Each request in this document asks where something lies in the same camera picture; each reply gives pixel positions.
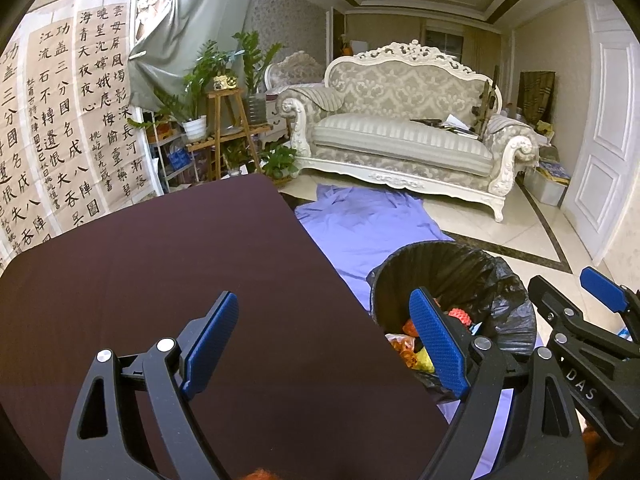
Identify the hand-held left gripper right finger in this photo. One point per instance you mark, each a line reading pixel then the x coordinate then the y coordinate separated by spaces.
pixel 440 345

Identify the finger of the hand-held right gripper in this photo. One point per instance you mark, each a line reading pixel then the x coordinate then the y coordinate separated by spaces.
pixel 552 305
pixel 602 286

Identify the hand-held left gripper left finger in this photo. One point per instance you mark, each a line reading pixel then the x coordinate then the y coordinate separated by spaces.
pixel 210 342

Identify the red foam fruit net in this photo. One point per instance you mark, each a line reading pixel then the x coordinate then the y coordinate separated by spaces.
pixel 457 316

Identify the red-orange paper ball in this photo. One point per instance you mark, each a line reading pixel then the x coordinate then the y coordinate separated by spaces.
pixel 411 327

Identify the black trash bin with bag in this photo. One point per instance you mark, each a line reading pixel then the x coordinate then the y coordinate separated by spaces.
pixel 450 270

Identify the dark brown table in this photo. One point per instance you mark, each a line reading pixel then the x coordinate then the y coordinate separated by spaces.
pixel 200 260

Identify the grey storage box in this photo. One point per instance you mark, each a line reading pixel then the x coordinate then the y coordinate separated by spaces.
pixel 545 187

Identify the purple floor cloth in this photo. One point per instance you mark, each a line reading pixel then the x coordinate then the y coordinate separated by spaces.
pixel 360 240

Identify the white panelled door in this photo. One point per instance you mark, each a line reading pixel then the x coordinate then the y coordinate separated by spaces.
pixel 600 150

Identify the blue box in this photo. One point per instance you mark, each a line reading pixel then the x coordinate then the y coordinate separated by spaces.
pixel 179 158

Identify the white metal shelf rack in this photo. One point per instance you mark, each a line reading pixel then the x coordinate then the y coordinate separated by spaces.
pixel 160 160

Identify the small leafy floor plant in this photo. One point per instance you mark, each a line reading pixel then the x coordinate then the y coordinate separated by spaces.
pixel 279 160

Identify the brown woven panel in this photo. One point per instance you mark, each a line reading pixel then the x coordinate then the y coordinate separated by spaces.
pixel 537 100

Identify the white paper booklet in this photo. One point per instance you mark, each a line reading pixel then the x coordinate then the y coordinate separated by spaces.
pixel 457 123

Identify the ornate white carved sofa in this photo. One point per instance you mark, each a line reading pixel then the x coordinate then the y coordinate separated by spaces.
pixel 400 140

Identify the brown long object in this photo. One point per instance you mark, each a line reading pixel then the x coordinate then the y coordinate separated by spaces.
pixel 487 105

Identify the potted plant white pot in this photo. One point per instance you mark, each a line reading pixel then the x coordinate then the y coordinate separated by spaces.
pixel 195 129

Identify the dark flat book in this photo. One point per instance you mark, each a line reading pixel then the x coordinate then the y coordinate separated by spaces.
pixel 425 122

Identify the wooden plant stand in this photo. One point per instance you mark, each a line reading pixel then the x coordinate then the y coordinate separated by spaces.
pixel 227 120

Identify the white side cabinet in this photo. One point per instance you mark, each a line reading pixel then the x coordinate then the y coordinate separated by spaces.
pixel 275 120

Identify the tall leafy plant dark pot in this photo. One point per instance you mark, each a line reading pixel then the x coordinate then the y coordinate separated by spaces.
pixel 255 107

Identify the small gold ornament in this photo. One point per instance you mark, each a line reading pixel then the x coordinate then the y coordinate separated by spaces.
pixel 225 82

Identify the calligraphy paper sheet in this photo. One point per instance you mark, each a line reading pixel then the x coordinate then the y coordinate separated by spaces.
pixel 15 160
pixel 62 125
pixel 110 100

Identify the ornate white carved armchair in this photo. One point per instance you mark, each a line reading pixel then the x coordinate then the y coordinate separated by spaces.
pixel 295 67

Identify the grey curtain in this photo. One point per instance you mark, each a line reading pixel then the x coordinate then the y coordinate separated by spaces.
pixel 200 20

